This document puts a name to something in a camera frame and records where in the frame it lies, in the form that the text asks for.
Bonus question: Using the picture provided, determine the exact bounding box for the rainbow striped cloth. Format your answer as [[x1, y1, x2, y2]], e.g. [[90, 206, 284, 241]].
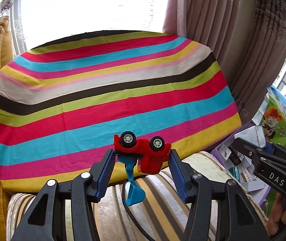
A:
[[0, 30, 243, 188]]

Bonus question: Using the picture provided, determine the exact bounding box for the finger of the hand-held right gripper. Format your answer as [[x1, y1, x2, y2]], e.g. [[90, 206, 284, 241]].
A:
[[229, 137, 265, 166], [265, 143, 286, 166]]

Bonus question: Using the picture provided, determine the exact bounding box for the person's right hand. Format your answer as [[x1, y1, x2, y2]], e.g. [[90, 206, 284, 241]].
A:
[[265, 193, 286, 237]]

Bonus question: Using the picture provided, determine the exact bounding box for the square white carton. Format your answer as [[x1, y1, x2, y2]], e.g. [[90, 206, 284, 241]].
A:
[[241, 181, 264, 193]]

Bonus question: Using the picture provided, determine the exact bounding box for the pink brown curtain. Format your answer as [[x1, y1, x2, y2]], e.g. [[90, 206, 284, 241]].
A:
[[162, 0, 286, 141]]

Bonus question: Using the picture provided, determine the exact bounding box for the window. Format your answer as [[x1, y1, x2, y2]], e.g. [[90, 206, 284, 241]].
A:
[[8, 0, 174, 51]]

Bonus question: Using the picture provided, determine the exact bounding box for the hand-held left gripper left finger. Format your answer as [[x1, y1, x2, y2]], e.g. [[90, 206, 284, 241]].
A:
[[10, 149, 116, 241]]

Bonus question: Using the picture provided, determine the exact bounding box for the red toy truck blue shovel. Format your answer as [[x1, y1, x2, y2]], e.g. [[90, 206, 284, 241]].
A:
[[113, 131, 172, 207]]

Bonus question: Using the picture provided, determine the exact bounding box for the white carton with large barcode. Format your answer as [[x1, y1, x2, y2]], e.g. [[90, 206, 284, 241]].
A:
[[243, 126, 268, 151]]

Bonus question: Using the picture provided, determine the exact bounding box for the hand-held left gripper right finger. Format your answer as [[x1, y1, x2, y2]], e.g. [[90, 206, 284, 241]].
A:
[[169, 149, 270, 241]]

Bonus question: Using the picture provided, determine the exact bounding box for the brown striped plush cushion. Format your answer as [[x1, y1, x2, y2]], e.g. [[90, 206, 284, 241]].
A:
[[6, 151, 269, 241]]

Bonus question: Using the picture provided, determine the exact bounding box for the teal and white carton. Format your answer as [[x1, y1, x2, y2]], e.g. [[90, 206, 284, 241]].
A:
[[229, 167, 244, 180]]

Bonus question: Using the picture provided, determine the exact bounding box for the black cable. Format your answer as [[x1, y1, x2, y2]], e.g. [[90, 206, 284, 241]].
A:
[[121, 180, 160, 241]]

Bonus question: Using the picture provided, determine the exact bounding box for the purple cardboard box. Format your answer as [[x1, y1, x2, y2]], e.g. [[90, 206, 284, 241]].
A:
[[209, 120, 279, 207]]

